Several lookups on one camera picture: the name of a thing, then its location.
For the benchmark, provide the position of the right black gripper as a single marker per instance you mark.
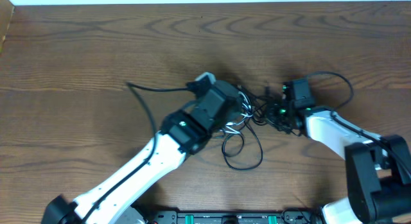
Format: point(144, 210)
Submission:
point(274, 104)

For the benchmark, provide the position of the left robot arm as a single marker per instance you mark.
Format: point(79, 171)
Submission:
point(181, 134)

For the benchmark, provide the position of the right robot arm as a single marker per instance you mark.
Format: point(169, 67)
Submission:
point(377, 168)

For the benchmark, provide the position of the wooden board at left edge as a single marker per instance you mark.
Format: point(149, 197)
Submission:
point(6, 12)

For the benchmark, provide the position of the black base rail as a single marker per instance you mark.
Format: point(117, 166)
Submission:
point(136, 215)

